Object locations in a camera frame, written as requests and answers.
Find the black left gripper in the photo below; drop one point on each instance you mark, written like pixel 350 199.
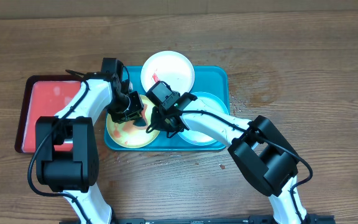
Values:
pixel 133 114

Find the teal plastic tray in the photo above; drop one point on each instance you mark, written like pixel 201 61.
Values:
pixel 210 79

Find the light blue plate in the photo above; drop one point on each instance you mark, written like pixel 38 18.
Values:
pixel 197 138

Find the yellow plate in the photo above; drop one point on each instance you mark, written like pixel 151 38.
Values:
pixel 128 136

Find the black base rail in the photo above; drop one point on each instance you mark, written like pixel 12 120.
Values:
pixel 253 219

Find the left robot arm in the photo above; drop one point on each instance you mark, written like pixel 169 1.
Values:
pixel 66 162

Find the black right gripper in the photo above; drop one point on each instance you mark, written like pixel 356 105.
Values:
pixel 160 126

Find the white plate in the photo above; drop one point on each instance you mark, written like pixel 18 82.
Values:
pixel 171 67

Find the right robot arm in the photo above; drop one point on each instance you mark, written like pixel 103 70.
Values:
pixel 264 157

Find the red and black tray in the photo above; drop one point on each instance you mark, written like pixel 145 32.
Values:
pixel 44 95

